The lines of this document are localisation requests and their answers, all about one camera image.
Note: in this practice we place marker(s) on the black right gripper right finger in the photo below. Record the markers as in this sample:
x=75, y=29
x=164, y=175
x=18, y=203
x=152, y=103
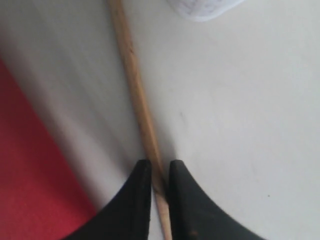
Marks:
x=194, y=216

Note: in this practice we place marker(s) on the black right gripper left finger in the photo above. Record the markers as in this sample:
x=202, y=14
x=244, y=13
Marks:
x=127, y=215

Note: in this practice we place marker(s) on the wooden chopstick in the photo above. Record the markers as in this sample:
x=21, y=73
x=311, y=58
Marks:
x=142, y=113

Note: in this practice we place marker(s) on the red tablecloth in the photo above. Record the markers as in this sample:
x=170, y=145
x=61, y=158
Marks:
x=40, y=198

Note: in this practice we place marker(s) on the white perforated basket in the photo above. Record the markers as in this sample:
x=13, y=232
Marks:
x=202, y=10

